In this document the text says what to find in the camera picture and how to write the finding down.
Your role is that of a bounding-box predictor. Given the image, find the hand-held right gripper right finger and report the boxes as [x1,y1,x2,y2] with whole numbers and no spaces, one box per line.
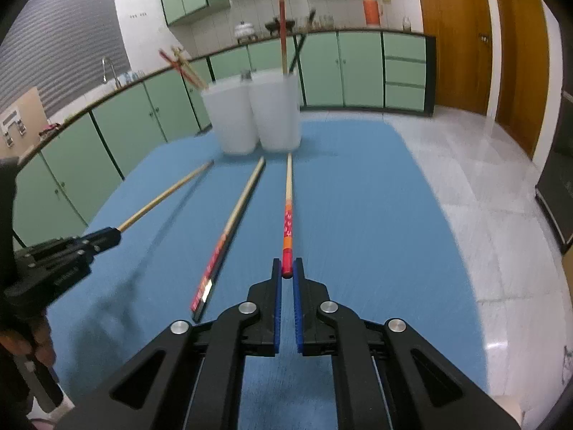
[293,257,522,430]

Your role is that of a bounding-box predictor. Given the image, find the plain wooden chopstick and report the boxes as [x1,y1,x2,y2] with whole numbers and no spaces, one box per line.
[174,47,209,89]
[117,160,215,233]

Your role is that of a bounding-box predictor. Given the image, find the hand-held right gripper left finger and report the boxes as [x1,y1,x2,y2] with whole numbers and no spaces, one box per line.
[67,257,283,430]

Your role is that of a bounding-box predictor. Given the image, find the black plastic spoon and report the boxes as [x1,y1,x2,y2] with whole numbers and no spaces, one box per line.
[289,8,318,75]

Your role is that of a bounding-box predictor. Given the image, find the grey window blind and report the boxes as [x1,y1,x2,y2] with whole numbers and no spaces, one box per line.
[0,0,130,119]

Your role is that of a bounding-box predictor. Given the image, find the black wok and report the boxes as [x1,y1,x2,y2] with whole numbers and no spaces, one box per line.
[265,17,296,37]

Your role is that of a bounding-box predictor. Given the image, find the plain wooden door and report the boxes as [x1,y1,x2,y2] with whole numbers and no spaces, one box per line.
[490,0,562,159]

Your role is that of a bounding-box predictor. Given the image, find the green base cabinets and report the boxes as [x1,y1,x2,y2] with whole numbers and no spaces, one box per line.
[11,29,437,252]

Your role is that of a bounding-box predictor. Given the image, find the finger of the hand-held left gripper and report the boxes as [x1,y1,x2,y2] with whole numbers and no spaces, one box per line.
[26,238,121,286]
[17,227,122,264]

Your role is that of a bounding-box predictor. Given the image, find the wooden chopstick dark patterned end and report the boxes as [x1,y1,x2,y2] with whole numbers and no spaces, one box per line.
[190,157,267,322]

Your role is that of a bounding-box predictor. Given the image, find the person's left hand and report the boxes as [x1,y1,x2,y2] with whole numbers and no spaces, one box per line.
[0,316,57,368]

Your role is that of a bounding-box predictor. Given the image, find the orange thermos flask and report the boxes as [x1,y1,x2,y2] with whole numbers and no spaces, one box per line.
[362,0,382,28]

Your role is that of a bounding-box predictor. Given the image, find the metal sink faucet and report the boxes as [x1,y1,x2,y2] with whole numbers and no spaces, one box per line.
[101,57,121,88]

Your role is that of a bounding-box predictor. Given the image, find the wooden chopstick orange red end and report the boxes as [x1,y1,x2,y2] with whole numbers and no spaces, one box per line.
[281,153,296,277]

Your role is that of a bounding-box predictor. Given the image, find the black glass-door cabinet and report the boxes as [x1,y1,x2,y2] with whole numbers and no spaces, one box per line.
[535,90,573,256]

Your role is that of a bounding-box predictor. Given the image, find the wooden door with handle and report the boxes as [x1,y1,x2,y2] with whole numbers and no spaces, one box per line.
[412,0,497,119]

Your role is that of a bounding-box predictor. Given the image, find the white double utensil holder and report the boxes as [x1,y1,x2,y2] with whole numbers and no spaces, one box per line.
[200,71,302,155]

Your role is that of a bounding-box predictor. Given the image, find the wooden board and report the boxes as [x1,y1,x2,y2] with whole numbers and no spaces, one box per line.
[0,87,48,159]

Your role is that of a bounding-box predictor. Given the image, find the blue mat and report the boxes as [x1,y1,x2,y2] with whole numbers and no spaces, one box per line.
[45,119,488,430]

